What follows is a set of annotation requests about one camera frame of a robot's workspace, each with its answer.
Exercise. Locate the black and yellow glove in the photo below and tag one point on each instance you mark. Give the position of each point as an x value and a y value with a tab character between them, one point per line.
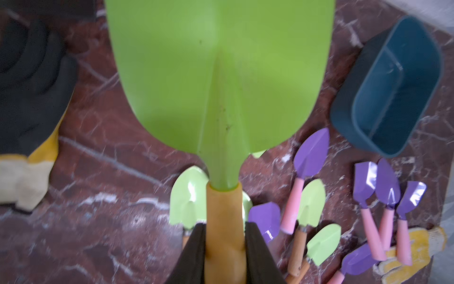
38	78

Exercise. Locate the purple shovel pink handle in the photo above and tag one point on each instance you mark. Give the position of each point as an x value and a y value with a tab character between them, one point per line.
365	178
308	161
410	200
267	218
354	263
387	192

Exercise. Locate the dark teal storage box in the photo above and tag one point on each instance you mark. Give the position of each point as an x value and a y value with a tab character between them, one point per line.
388	88

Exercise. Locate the green shovel wooden handle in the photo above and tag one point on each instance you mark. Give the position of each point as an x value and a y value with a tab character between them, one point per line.
316	251
188	201
312	202
247	204
258	154

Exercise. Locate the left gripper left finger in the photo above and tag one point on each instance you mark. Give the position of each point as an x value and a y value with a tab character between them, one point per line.
190	266

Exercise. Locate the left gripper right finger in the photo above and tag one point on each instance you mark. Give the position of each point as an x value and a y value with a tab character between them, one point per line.
261	268

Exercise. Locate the yellow dotted work glove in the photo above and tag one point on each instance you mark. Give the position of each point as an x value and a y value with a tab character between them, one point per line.
424	245

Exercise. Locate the large green shovel blue tip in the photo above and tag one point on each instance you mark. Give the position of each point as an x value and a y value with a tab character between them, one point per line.
221	80

